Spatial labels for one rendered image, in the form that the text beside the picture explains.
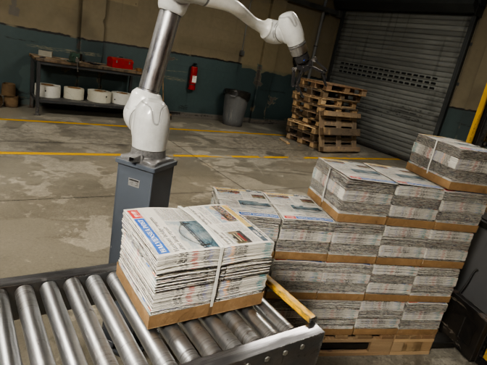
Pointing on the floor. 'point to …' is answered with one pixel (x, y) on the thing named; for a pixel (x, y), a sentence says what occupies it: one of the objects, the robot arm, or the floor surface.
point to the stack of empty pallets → (309, 108)
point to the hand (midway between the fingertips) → (313, 89)
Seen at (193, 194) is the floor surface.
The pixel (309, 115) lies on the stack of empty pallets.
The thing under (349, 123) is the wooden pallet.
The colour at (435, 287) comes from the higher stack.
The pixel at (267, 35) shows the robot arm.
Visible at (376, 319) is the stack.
